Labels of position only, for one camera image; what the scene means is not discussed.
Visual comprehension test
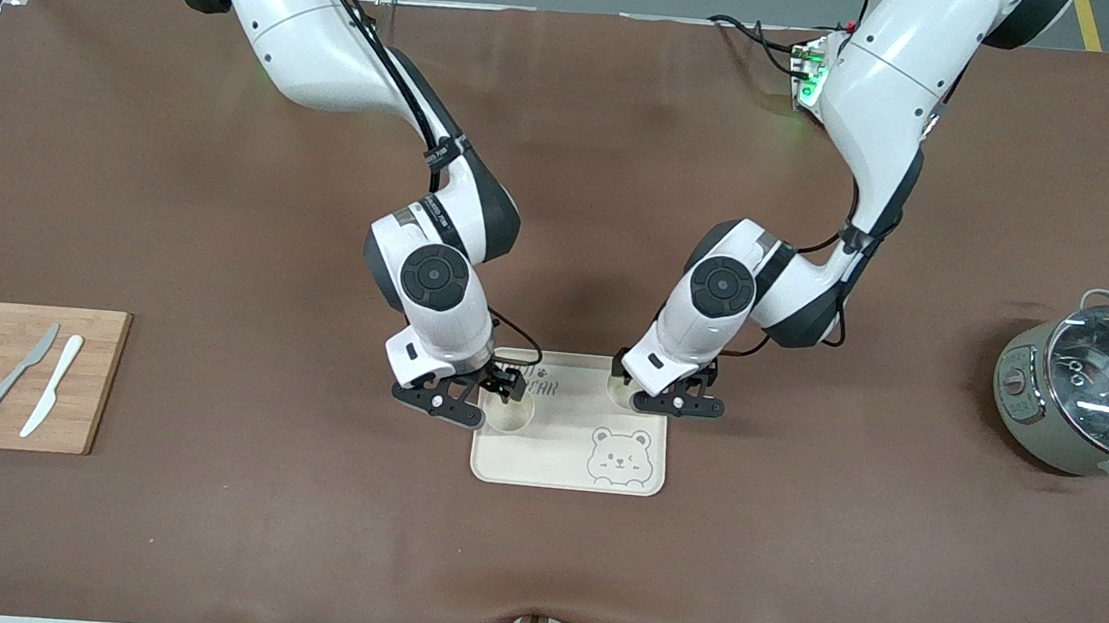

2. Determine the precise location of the grey-green electric cooking pot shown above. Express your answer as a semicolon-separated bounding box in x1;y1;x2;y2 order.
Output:
985;280;1109;489

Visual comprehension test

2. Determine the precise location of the white plastic knife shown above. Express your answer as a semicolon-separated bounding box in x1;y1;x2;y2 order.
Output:
18;330;86;443

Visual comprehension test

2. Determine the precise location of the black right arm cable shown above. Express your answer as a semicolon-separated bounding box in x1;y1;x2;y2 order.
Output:
251;0;575;367

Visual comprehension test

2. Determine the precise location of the cream bear print tray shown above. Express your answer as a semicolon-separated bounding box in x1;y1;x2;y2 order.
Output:
467;344;677;500

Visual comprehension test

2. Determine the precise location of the white plastic cup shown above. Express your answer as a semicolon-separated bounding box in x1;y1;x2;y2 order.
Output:
482;386;538;436
603;371;650;411

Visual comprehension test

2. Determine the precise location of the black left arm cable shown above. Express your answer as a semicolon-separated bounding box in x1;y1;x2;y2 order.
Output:
731;148;960;376

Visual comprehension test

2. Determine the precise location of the grey plastic knife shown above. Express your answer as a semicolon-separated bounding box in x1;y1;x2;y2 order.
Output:
0;317;62;423

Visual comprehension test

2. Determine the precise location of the black base cable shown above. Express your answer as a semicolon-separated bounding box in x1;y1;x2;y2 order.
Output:
703;12;812;78

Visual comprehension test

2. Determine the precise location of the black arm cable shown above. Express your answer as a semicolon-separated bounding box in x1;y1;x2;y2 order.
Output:
731;148;960;376
251;0;575;367

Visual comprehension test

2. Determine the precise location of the wooden cutting board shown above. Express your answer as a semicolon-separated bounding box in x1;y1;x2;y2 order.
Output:
0;301;134;461

